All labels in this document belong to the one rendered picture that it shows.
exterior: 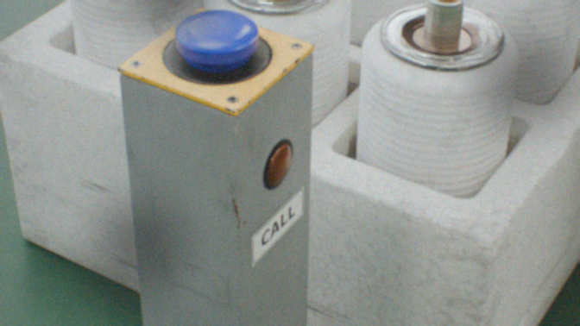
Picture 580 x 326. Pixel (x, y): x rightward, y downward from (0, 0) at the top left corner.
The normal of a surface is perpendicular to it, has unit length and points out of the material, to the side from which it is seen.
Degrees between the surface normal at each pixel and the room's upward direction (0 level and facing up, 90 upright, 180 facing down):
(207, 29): 0
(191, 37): 3
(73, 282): 0
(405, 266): 90
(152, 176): 90
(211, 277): 90
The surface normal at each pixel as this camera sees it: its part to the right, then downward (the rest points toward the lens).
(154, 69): 0.01, -0.79
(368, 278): -0.53, 0.51
